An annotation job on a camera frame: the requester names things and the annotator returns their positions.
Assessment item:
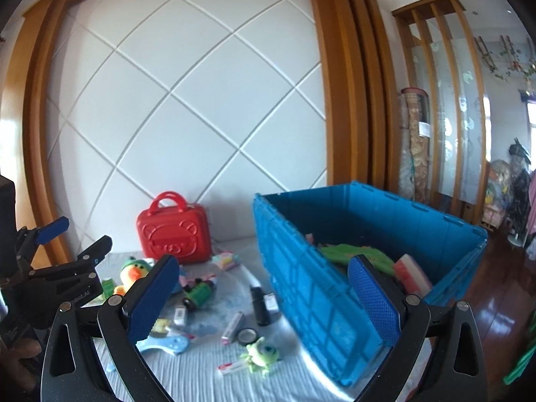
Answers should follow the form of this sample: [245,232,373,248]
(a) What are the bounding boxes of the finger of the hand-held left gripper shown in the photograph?
[16,216,70,257]
[26,236,114,303]

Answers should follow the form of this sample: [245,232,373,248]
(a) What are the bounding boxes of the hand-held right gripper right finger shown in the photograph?
[347,255,490,402]

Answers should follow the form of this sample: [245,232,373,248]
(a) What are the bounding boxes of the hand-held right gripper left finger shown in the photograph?
[40,255,182,402]

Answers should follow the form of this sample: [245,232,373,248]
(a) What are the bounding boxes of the blue plastic crate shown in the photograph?
[252,181,490,388]

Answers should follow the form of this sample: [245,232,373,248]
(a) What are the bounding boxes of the colourful pink teal pack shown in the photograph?
[211,251,240,269]

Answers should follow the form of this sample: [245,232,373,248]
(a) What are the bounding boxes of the grey cloth covered desktop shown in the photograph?
[90,234,432,402]

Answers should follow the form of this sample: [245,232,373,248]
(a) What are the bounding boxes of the person's left hand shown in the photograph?
[0,337,43,391]

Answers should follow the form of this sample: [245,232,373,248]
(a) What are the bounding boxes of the yellow duck plush toy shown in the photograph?
[112,255,154,296]

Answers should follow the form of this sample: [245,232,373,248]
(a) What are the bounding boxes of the brown bottle with green label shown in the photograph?
[183,281,217,311]

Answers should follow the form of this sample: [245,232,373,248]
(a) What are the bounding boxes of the watermelon pattern sponge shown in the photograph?
[394,253,434,294]

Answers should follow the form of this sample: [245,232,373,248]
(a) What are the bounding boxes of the light blue hand mirror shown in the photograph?
[136,335,190,356]

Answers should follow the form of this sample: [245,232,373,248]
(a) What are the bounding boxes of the red toy suitcase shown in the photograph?
[136,191,212,265]

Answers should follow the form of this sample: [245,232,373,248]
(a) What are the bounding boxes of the pink lip balm tube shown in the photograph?
[222,311,245,344]

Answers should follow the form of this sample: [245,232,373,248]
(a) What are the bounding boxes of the small red white toothpaste tube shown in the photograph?
[215,359,252,373]

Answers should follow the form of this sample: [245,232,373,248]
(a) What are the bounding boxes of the black tube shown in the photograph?
[250,285,272,327]

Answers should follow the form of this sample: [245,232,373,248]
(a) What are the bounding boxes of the green one-eyed monster plush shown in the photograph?
[240,337,280,374]

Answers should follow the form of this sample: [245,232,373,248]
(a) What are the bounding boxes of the rolled patterned carpet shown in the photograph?
[398,87,432,202]

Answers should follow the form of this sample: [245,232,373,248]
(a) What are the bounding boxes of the bright green cloth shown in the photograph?
[502,345,536,386]

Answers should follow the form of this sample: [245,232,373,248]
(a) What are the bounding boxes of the pile of colourful bags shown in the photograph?
[481,160,515,229]

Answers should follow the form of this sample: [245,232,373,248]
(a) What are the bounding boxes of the black clothes on stand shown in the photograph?
[508,137,533,241]

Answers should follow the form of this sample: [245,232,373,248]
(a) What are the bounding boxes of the wooden slat partition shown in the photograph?
[391,0,490,231]

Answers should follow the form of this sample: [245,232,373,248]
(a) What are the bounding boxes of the hanging vine decoration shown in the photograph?
[473,35,536,82]

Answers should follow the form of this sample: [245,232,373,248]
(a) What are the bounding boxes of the wooden wall frame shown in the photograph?
[21,0,398,262]

